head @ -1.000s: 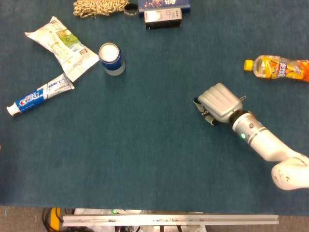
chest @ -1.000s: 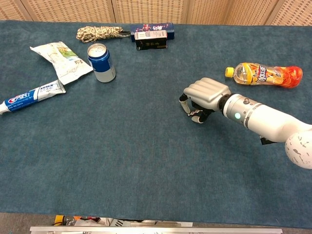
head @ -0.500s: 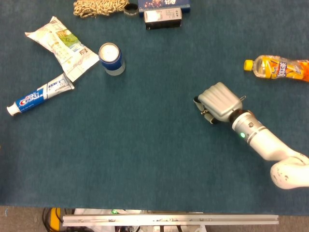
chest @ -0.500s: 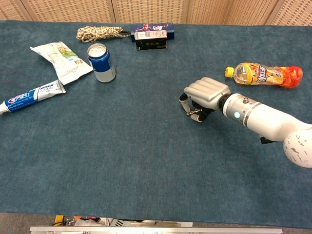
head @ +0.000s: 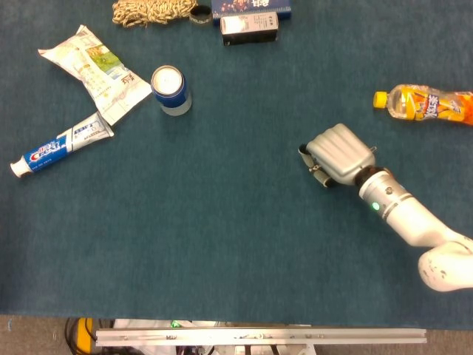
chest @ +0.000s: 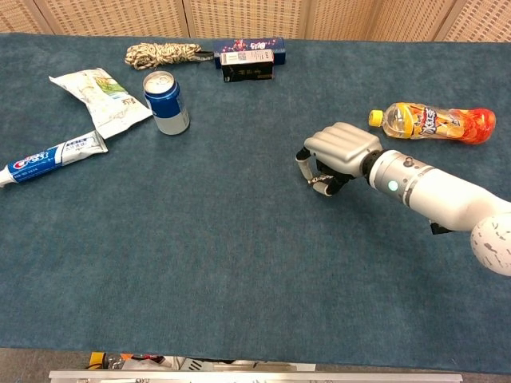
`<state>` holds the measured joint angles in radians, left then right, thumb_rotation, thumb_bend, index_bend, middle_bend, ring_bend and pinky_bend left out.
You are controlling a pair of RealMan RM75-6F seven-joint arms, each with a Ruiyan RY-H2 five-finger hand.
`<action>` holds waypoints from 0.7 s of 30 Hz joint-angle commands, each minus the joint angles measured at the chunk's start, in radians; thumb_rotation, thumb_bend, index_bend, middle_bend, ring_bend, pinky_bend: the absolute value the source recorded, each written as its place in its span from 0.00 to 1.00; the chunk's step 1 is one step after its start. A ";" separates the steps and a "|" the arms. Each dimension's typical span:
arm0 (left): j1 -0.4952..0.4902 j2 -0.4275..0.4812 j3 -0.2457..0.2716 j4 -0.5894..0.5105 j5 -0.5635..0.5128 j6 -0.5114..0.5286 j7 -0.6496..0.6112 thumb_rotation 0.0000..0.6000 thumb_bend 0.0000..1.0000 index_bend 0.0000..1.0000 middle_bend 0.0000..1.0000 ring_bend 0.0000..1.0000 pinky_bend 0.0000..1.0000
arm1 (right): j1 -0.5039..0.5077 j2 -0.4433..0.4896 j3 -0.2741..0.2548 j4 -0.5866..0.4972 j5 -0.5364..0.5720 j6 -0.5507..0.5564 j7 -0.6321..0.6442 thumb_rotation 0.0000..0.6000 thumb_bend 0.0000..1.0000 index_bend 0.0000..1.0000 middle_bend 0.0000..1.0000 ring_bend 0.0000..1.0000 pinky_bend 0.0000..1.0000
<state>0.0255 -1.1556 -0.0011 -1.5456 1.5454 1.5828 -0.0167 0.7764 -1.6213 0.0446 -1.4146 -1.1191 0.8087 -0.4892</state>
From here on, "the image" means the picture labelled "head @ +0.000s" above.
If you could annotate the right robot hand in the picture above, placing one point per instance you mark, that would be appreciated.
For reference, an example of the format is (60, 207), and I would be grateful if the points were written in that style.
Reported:
(341, 153)

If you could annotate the metal bead chain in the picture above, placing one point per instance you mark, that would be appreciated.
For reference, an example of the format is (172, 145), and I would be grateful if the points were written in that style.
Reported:
(314, 169)

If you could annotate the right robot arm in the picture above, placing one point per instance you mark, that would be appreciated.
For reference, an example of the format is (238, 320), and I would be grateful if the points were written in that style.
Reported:
(414, 222)

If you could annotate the orange drink plastic bottle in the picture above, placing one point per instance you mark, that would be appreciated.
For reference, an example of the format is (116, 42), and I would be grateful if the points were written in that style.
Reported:
(425, 105)

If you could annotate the teal felt table mat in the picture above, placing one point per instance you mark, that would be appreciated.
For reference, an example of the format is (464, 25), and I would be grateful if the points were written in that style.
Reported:
(236, 229)

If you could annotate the black and white carton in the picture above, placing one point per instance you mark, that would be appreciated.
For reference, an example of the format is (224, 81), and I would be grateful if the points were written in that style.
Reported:
(249, 29)

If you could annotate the dark blue printed box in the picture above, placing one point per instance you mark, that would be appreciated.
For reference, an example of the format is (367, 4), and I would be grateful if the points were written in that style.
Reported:
(251, 7)

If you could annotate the blue and white can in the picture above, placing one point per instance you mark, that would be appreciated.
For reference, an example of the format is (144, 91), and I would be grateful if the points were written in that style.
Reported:
(170, 91)

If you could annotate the white snack bag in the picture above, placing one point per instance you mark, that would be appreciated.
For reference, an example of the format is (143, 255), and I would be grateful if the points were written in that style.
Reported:
(98, 72)

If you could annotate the Crest toothpaste tube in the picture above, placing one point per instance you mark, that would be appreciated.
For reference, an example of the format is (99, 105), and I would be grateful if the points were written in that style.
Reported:
(59, 147)

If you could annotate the aluminium profile rail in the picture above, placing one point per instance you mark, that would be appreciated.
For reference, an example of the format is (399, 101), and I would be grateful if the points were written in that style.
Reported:
(258, 337)

